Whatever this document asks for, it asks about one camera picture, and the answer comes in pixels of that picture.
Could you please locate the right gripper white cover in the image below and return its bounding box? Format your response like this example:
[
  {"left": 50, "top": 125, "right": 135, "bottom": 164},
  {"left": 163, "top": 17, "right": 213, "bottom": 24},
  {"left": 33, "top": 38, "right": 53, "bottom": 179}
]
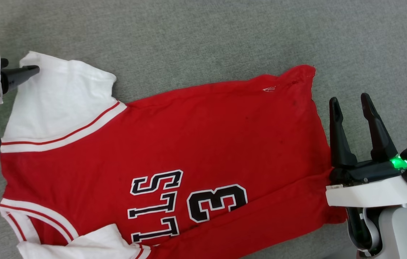
[{"left": 325, "top": 93, "right": 407, "bottom": 208}]

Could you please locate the red white basketball jersey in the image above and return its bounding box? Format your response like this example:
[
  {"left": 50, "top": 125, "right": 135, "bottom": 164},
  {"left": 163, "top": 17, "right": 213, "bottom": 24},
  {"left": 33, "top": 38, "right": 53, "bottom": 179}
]
[{"left": 0, "top": 51, "right": 348, "bottom": 259}]

